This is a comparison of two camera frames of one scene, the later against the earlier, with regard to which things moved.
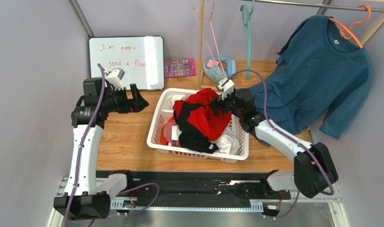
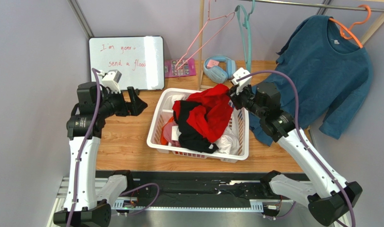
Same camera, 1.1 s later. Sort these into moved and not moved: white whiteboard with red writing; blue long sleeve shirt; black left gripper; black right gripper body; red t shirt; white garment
Moved: red t shirt; black right gripper body
Not moved: black left gripper; blue long sleeve shirt; white garment; white whiteboard with red writing
